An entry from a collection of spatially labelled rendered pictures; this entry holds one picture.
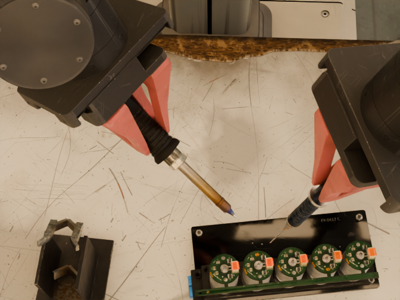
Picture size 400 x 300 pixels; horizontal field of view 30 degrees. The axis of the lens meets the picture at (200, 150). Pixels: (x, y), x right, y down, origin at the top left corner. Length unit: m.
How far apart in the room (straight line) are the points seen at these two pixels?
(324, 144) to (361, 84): 0.04
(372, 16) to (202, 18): 0.68
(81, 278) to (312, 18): 0.87
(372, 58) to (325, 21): 0.92
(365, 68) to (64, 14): 0.18
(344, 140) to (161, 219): 0.30
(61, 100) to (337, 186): 0.18
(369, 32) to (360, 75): 1.25
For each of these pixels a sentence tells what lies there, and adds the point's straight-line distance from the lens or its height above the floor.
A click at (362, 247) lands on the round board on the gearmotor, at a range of 0.63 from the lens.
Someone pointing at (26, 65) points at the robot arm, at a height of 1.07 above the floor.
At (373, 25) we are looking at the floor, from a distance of 1.71.
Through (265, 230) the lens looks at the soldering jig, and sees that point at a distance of 0.68.
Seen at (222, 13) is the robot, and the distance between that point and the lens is 1.09.
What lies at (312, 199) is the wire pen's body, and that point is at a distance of 0.52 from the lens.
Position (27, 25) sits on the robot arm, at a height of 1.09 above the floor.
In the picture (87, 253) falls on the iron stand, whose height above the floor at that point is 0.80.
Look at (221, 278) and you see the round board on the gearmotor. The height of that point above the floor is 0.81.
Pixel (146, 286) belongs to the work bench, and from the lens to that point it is 0.68.
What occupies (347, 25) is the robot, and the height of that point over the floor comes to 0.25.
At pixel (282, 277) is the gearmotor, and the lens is 0.63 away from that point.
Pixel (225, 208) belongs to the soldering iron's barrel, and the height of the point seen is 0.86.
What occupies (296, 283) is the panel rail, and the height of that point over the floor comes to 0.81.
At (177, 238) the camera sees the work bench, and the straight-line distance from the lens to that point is 0.69.
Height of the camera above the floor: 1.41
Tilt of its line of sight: 67 degrees down
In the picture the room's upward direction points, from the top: 2 degrees counter-clockwise
